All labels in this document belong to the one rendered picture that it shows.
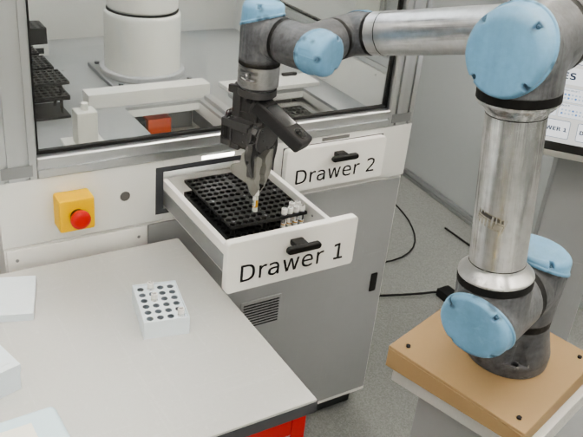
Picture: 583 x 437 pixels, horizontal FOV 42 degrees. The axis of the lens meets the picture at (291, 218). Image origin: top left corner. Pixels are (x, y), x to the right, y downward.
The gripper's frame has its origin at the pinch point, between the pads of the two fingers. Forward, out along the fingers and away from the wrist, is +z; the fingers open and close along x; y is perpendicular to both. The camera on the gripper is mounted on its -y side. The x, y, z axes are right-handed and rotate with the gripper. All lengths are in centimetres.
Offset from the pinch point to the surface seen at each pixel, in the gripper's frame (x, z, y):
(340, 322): -52, 63, 1
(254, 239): 8.5, 5.5, -5.0
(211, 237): 6.6, 9.9, 6.0
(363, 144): -49.0, 6.5, 0.7
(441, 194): -215, 94, 27
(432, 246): -172, 98, 14
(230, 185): -11.3, 8.2, 14.1
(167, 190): -3.5, 9.9, 24.8
